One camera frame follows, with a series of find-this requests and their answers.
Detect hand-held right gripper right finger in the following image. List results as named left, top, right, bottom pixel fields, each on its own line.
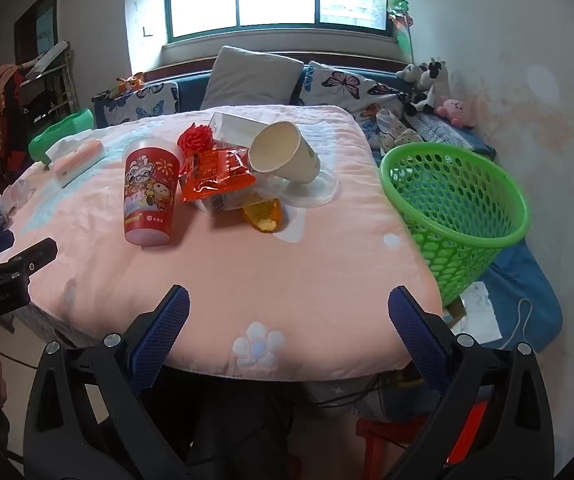
left=388, top=286, right=555, bottom=480

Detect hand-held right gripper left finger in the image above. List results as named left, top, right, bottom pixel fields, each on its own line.
left=23, top=285, right=191, bottom=480

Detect white carton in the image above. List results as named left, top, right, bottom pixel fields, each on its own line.
left=194, top=190, right=248, bottom=217

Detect orange peel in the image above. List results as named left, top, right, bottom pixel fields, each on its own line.
left=241, top=197, right=284, bottom=233

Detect green plastic basket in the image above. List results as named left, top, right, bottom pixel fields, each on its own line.
left=380, top=142, right=530, bottom=307

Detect white paper sheet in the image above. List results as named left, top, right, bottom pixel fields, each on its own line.
left=447, top=282, right=502, bottom=343

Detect red plastic stool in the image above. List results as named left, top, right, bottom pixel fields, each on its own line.
left=356, top=402, right=488, bottom=480

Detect pink tissue pack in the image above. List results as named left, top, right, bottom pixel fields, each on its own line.
left=46, top=132, right=104, bottom=188

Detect green plastic container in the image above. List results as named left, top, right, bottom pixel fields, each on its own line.
left=28, top=108, right=96, bottom=168

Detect red printed cup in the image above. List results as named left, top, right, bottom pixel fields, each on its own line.
left=123, top=141, right=186, bottom=248

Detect hanging clothes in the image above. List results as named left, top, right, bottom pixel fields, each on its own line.
left=0, top=62, right=32, bottom=161

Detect metal shelf rack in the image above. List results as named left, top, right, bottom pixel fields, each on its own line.
left=17, top=40, right=80, bottom=131

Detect clear plastic lid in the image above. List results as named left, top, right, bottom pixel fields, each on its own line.
left=267, top=169, right=339, bottom=207

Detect orange red snack packet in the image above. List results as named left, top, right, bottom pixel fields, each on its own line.
left=182, top=144, right=256, bottom=203

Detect small butterfly pillow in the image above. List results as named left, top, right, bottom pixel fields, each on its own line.
left=98, top=81, right=180, bottom=128

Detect orange fox plush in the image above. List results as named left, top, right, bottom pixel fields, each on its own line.
left=116, top=72, right=146, bottom=95

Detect printed small garment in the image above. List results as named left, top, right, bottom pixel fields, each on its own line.
left=376, top=109, right=424, bottom=150

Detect grey patterned mat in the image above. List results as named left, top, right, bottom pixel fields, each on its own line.
left=407, top=112, right=475, bottom=151

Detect dark wooden door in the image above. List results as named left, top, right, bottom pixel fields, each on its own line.
left=14, top=0, right=60, bottom=66

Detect beige paper cup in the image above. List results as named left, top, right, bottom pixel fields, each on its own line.
left=248, top=121, right=320, bottom=184

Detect clear plastic bottle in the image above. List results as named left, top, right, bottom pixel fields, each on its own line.
left=209, top=111, right=288, bottom=148

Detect blue sofa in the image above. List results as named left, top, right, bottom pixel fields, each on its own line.
left=92, top=60, right=418, bottom=126

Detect pink plush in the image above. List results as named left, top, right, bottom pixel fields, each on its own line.
left=437, top=99, right=475, bottom=127

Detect cow plush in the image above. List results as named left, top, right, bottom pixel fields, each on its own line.
left=407, top=58, right=450, bottom=115

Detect large butterfly pillow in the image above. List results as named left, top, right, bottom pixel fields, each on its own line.
left=299, top=61, right=410, bottom=126

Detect grey plush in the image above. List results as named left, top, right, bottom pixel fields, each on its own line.
left=397, top=63, right=425, bottom=83

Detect grey pillow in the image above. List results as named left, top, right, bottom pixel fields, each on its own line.
left=200, top=46, right=305, bottom=111

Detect colourful pinwheel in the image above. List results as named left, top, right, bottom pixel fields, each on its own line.
left=387, top=0, right=415, bottom=56

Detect white cable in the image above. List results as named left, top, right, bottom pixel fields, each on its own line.
left=504, top=299, right=532, bottom=341

